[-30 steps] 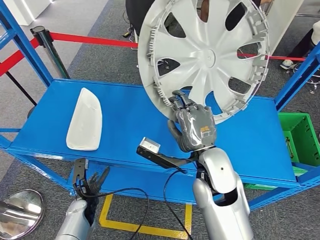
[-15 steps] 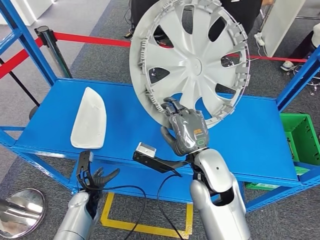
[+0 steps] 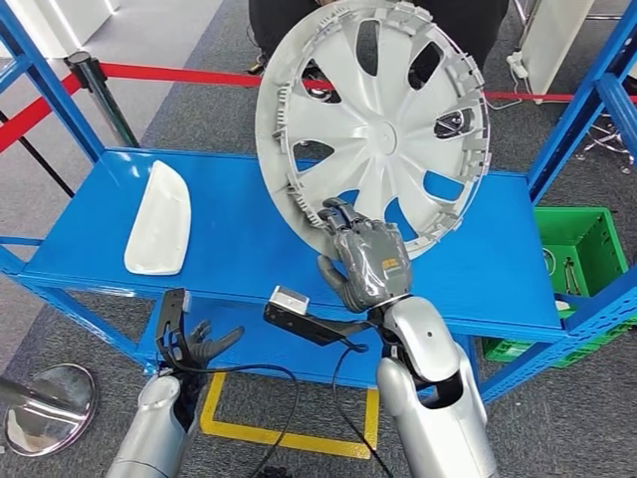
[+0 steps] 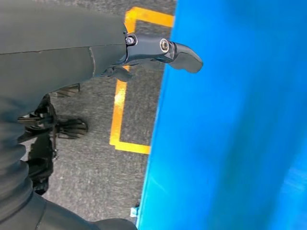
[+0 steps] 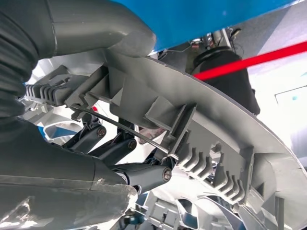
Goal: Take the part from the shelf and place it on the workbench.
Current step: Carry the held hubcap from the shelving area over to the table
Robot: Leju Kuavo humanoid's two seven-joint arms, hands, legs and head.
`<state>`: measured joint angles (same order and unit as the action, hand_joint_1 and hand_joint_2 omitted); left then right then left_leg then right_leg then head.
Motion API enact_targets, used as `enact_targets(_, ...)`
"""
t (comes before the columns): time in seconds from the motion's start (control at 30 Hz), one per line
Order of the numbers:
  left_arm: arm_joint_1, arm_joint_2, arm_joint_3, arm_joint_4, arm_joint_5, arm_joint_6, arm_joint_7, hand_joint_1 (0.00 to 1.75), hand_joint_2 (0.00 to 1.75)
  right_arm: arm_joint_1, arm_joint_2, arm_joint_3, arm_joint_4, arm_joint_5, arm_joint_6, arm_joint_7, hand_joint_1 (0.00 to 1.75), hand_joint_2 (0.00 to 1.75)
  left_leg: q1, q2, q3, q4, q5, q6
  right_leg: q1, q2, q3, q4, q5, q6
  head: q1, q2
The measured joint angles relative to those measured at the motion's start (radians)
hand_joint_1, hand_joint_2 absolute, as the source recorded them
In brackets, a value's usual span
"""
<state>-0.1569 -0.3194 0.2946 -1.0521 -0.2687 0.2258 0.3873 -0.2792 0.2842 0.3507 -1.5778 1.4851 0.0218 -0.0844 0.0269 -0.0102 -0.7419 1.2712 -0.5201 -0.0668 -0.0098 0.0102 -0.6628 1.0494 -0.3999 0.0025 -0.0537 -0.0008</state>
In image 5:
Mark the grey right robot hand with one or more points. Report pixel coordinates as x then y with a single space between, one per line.
48 165

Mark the blue metal shelf rack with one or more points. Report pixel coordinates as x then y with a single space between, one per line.
191 19

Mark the black stool chrome base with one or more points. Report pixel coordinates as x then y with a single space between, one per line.
209 54

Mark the red barrier belt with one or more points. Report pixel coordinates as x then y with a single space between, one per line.
252 60

